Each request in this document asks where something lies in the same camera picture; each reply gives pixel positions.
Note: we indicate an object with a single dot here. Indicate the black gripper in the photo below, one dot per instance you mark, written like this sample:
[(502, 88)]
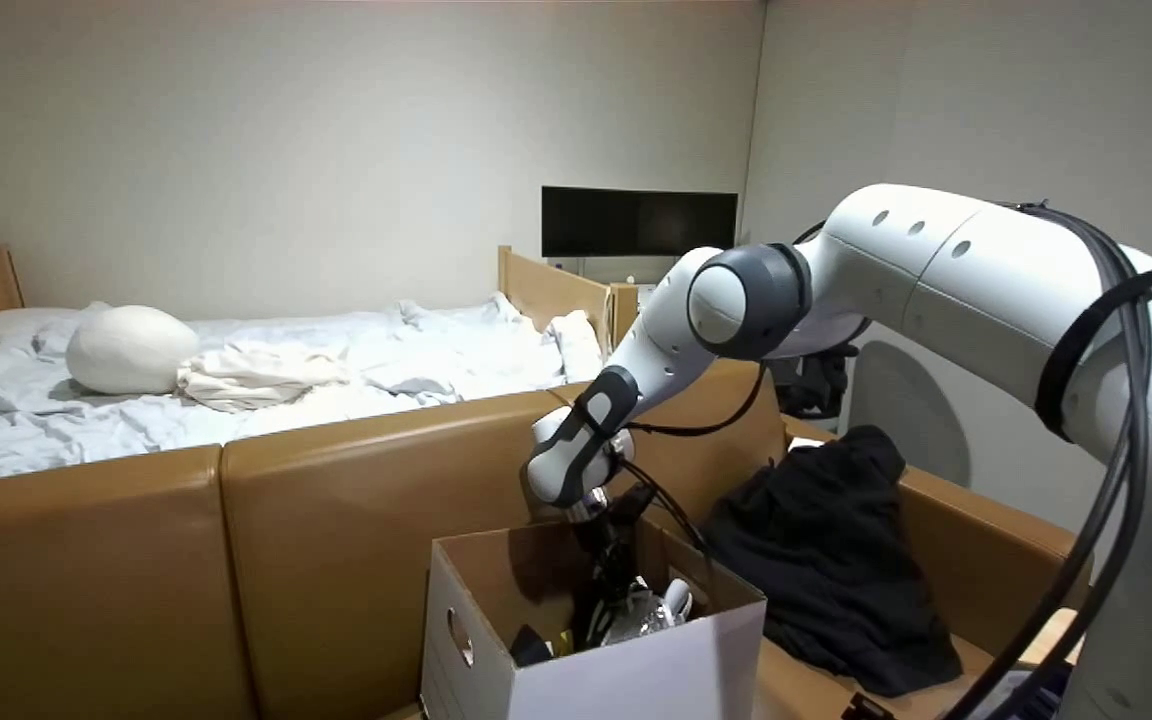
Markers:
[(612, 602)]

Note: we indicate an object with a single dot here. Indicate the black hoodie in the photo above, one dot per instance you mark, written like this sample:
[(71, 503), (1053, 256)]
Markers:
[(820, 537)]

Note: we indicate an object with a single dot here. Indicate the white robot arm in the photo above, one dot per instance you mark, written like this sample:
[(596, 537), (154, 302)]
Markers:
[(1026, 299)]

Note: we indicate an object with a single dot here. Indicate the white cardboard box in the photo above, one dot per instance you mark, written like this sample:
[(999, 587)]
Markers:
[(502, 638)]

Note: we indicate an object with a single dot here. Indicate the tan leather couch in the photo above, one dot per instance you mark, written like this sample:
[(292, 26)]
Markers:
[(284, 579)]

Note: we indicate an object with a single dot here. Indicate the black computer monitor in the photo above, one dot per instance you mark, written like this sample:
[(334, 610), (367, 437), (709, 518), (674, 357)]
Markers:
[(619, 220)]

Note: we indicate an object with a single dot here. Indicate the round white pillow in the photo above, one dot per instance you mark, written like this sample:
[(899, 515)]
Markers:
[(129, 349)]

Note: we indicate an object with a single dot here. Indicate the wooden bed with white sheets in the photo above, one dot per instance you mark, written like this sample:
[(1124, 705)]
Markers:
[(255, 376)]

